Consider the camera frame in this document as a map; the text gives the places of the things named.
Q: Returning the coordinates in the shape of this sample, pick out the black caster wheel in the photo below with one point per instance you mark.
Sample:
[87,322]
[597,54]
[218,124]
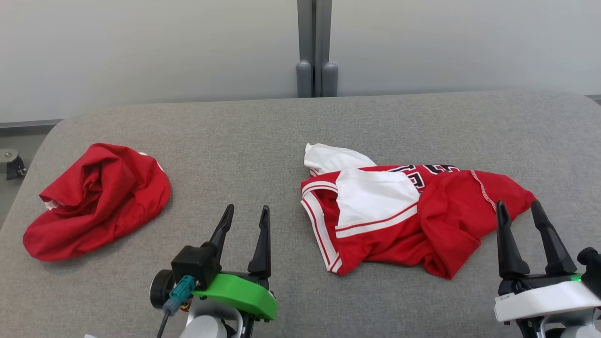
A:
[14,166]

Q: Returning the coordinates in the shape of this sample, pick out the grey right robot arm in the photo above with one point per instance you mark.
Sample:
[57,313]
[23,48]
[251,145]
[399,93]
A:
[580,332]

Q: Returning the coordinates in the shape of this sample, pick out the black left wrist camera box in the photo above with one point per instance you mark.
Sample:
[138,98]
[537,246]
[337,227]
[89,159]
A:
[195,265]

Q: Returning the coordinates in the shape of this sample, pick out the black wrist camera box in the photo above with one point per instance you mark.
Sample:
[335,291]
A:
[590,263]
[195,265]

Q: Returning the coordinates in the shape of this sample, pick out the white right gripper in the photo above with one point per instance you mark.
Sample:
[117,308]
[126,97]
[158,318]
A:
[544,298]

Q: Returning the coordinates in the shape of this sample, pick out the red shorts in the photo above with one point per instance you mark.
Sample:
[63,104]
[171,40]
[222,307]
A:
[94,202]

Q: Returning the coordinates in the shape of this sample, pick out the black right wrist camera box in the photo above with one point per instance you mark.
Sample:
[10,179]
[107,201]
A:
[590,263]

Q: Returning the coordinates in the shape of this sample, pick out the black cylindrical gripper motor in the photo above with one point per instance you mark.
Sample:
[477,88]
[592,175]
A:
[159,288]

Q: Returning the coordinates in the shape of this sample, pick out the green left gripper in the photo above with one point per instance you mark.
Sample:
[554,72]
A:
[239,293]

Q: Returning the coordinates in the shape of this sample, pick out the red and white basketball jersey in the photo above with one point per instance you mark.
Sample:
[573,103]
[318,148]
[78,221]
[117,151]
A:
[446,220]

